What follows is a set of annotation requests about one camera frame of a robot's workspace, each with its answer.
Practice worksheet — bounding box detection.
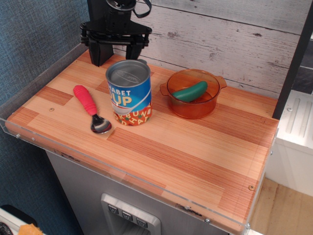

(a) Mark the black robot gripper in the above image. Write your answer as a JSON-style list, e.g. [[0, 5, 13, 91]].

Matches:
[[80, 0, 152, 67]]

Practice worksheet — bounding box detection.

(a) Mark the blue alphabet soup can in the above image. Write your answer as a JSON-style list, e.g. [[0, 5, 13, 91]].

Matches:
[[106, 59, 152, 126]]

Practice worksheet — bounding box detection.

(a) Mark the green toy pickle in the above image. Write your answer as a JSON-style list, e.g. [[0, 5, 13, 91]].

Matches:
[[172, 81, 208, 102]]

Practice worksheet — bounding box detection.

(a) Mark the orange transparent plastic pot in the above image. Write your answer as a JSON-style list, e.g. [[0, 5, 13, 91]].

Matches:
[[160, 69, 227, 119]]

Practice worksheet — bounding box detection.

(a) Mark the clear acrylic table guard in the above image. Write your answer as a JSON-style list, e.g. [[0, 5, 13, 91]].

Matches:
[[0, 46, 278, 235]]

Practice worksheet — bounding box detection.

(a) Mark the grey toy fridge cabinet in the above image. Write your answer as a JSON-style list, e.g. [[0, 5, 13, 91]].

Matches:
[[47, 152, 226, 235]]

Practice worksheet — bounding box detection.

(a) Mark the silver ice dispenser panel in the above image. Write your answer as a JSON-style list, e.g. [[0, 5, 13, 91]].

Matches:
[[101, 193, 161, 235]]

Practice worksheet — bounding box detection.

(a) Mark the black mesh orange object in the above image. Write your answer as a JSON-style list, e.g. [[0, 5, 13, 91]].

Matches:
[[0, 205, 44, 235]]

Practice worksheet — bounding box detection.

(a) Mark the white toy sink unit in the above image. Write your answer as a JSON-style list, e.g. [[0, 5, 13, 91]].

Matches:
[[265, 91, 313, 196]]

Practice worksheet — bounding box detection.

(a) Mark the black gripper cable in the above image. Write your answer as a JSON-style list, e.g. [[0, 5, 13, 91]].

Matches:
[[133, 0, 153, 19]]

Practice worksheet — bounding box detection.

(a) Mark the black vertical post left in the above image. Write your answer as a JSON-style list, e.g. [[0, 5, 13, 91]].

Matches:
[[87, 0, 107, 26]]

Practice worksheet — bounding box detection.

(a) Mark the black vertical post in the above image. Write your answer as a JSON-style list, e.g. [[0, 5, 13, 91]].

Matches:
[[87, 0, 107, 26], [272, 3, 313, 120]]

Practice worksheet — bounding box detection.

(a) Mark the red handled metal spoon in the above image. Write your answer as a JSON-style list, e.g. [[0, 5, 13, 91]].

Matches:
[[73, 85, 112, 134]]

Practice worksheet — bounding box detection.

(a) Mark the black vertical post right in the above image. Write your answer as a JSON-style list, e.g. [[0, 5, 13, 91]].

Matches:
[[272, 3, 313, 120]]

